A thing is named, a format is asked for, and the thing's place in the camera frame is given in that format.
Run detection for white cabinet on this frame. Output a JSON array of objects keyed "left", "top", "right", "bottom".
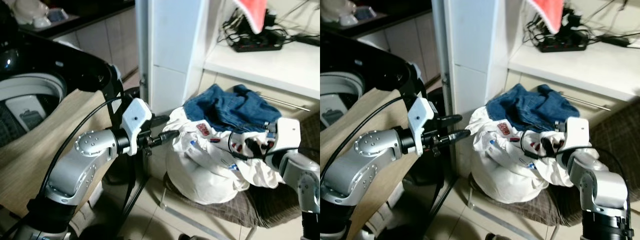
[
  {"left": 444, "top": 0, "right": 640, "bottom": 127},
  {"left": 147, "top": 0, "right": 321, "bottom": 127}
]

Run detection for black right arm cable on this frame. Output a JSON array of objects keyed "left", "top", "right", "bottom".
[{"left": 519, "top": 128, "right": 632, "bottom": 211}]

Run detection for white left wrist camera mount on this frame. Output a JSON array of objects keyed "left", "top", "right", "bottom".
[
  {"left": 121, "top": 98, "right": 154, "bottom": 156},
  {"left": 407, "top": 97, "right": 437, "bottom": 151}
]

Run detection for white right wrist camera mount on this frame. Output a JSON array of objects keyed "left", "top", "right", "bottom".
[
  {"left": 271, "top": 117, "right": 302, "bottom": 155},
  {"left": 564, "top": 118, "right": 592, "bottom": 153}
]

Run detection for brown checkered cushioned chair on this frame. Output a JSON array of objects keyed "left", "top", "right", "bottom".
[
  {"left": 467, "top": 111, "right": 640, "bottom": 240},
  {"left": 161, "top": 112, "right": 321, "bottom": 240}
]

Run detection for red cloth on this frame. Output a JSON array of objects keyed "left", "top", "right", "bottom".
[
  {"left": 233, "top": 0, "right": 269, "bottom": 35},
  {"left": 529, "top": 0, "right": 567, "bottom": 35}
]

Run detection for blue denim jeans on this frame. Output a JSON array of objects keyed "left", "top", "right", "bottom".
[
  {"left": 486, "top": 83, "right": 582, "bottom": 134},
  {"left": 183, "top": 83, "right": 282, "bottom": 134}
]

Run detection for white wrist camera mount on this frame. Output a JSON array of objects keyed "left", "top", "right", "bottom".
[
  {"left": 564, "top": 118, "right": 592, "bottom": 153},
  {"left": 407, "top": 97, "right": 437, "bottom": 151},
  {"left": 271, "top": 117, "right": 302, "bottom": 155},
  {"left": 121, "top": 98, "right": 154, "bottom": 156}
]

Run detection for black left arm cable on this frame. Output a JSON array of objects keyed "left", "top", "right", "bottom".
[
  {"left": 321, "top": 96, "right": 408, "bottom": 187},
  {"left": 39, "top": 96, "right": 126, "bottom": 202}
]

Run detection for black power adapter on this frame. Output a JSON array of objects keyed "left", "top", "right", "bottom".
[
  {"left": 597, "top": 33, "right": 633, "bottom": 49},
  {"left": 289, "top": 32, "right": 321, "bottom": 48}
]

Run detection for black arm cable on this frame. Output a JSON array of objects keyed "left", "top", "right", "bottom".
[
  {"left": 519, "top": 128, "right": 632, "bottom": 211},
  {"left": 39, "top": 96, "right": 126, "bottom": 202},
  {"left": 321, "top": 96, "right": 408, "bottom": 187}
]

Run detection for black power strip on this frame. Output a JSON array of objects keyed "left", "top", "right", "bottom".
[
  {"left": 537, "top": 31, "right": 590, "bottom": 54},
  {"left": 231, "top": 29, "right": 287, "bottom": 54}
]

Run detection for white rounded item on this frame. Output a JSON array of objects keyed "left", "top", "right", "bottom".
[
  {"left": 320, "top": 0, "right": 352, "bottom": 24},
  {"left": 12, "top": 0, "right": 52, "bottom": 29}
]

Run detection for grey metal pole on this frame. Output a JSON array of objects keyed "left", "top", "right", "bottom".
[
  {"left": 430, "top": 0, "right": 452, "bottom": 117},
  {"left": 134, "top": 0, "right": 151, "bottom": 102}
]

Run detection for white jacket with red patches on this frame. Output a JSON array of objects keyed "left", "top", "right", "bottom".
[
  {"left": 164, "top": 107, "right": 282, "bottom": 206},
  {"left": 467, "top": 107, "right": 576, "bottom": 206}
]

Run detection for small bluish box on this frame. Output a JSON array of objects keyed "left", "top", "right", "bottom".
[
  {"left": 352, "top": 4, "right": 379, "bottom": 21},
  {"left": 47, "top": 7, "right": 72, "bottom": 24}
]

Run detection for metal drawer handle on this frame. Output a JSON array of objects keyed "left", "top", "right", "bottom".
[
  {"left": 259, "top": 94, "right": 312, "bottom": 112},
  {"left": 560, "top": 92, "right": 615, "bottom": 112}
]

